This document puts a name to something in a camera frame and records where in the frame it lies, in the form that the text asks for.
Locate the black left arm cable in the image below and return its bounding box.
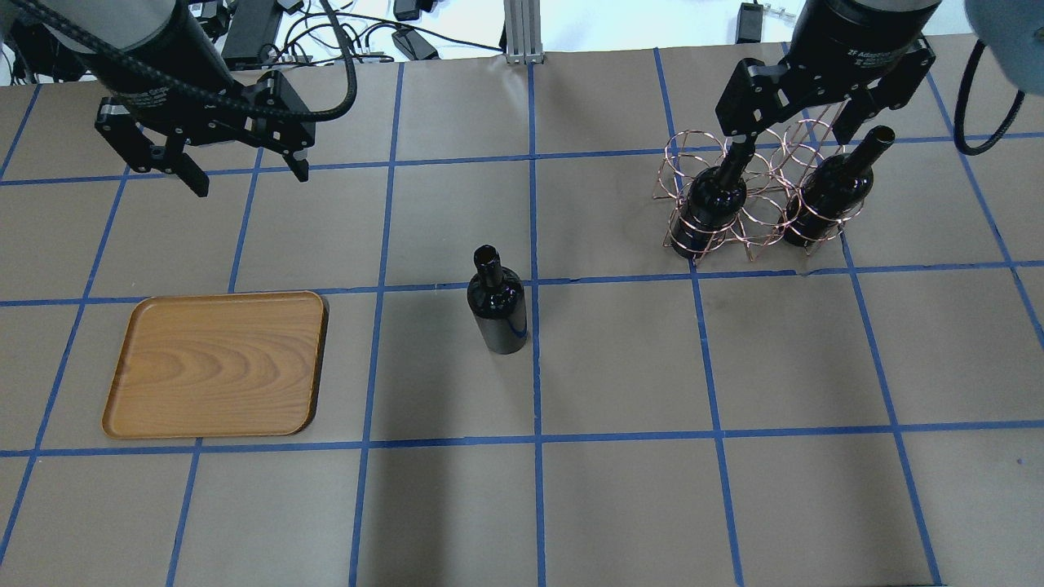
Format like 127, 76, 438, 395
0, 0, 360, 125

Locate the wooden tray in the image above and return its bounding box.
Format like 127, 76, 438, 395
101, 291, 328, 439

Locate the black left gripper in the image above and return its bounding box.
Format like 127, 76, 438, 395
95, 71, 316, 198

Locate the aluminium frame post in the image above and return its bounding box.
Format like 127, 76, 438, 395
503, 0, 546, 64

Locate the black power adapter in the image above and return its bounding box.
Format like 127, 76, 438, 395
392, 29, 440, 62

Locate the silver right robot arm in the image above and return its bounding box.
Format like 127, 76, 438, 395
715, 1, 939, 177

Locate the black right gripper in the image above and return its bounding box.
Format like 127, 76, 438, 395
715, 1, 936, 177

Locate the dark wine bottle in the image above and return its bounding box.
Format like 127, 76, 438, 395
782, 125, 896, 248
467, 245, 529, 355
668, 161, 748, 261

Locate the copper wire wine rack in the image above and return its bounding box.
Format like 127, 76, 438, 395
653, 104, 852, 265

